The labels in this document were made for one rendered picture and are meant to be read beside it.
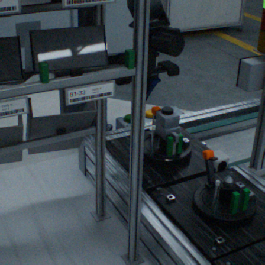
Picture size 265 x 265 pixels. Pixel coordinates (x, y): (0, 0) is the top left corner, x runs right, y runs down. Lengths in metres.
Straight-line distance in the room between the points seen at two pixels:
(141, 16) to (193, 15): 4.75
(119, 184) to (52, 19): 3.16
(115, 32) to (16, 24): 0.96
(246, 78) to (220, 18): 4.69
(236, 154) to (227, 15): 4.56
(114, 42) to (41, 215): 3.40
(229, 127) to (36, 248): 0.70
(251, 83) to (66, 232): 0.56
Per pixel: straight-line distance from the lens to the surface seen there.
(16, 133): 0.91
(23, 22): 4.06
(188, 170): 1.14
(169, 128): 1.13
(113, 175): 1.12
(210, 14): 5.65
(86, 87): 0.75
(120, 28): 4.43
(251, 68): 1.07
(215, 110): 1.47
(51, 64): 0.78
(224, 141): 1.39
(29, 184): 1.28
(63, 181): 1.28
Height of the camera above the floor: 1.59
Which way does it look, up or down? 29 degrees down
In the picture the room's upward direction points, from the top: 2 degrees clockwise
